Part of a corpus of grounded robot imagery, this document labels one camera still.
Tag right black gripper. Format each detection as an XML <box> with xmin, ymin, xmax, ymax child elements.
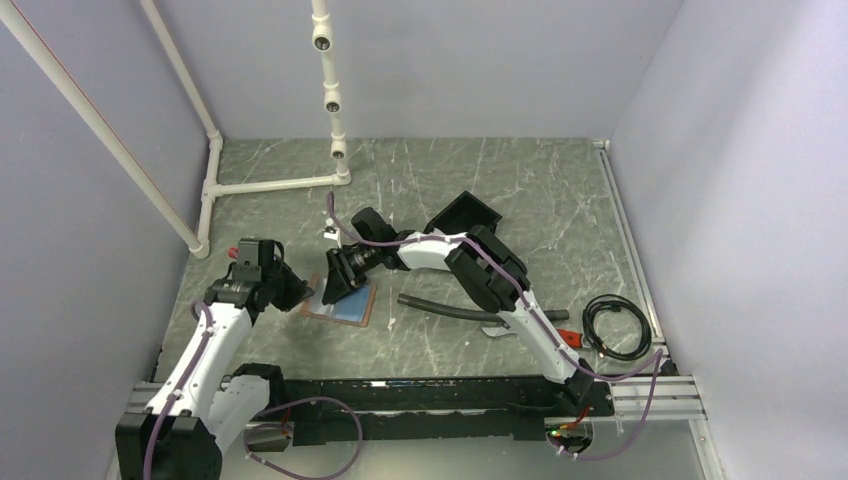
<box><xmin>323</xmin><ymin>242</ymin><xmax>381</xmax><ymax>306</ymax></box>

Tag brown leather card holder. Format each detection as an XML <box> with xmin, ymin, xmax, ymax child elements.
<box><xmin>298</xmin><ymin>274</ymin><xmax>376</xmax><ymax>328</ymax></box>

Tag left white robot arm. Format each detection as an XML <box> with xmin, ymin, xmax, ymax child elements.
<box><xmin>115</xmin><ymin>238</ymin><xmax>313</xmax><ymax>479</ymax></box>

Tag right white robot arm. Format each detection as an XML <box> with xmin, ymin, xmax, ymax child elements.
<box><xmin>322</xmin><ymin>203</ymin><xmax>599</xmax><ymax>415</ymax></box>

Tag black plastic card tray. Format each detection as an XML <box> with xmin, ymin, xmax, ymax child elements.
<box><xmin>423</xmin><ymin>191</ymin><xmax>503</xmax><ymax>235</ymax></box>

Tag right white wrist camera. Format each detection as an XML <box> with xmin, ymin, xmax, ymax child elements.
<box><xmin>323</xmin><ymin>225</ymin><xmax>340</xmax><ymax>241</ymax></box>

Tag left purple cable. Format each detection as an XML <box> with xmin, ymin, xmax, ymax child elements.
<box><xmin>142</xmin><ymin>301</ymin><xmax>365</xmax><ymax>480</ymax></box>

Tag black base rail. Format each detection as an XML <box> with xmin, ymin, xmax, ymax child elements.
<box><xmin>227</xmin><ymin>363</ymin><xmax>614</xmax><ymax>446</ymax></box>

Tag black corrugated hose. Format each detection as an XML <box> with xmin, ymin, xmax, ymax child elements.
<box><xmin>397</xmin><ymin>294</ymin><xmax>570</xmax><ymax>325</ymax></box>

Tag red handled pruning shears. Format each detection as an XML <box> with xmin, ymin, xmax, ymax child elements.
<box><xmin>481</xmin><ymin>324</ymin><xmax>591</xmax><ymax>350</ymax></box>

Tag coiled black cable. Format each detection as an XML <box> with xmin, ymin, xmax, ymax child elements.
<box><xmin>581</xmin><ymin>294</ymin><xmax>653</xmax><ymax>363</ymax></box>

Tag aluminium frame rail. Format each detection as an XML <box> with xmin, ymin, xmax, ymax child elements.
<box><xmin>591</xmin><ymin>138</ymin><xmax>707</xmax><ymax>425</ymax></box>

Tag white pvc pipe frame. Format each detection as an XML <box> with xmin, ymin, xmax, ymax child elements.
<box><xmin>0</xmin><ymin>0</ymin><xmax>353</xmax><ymax>260</ymax></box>

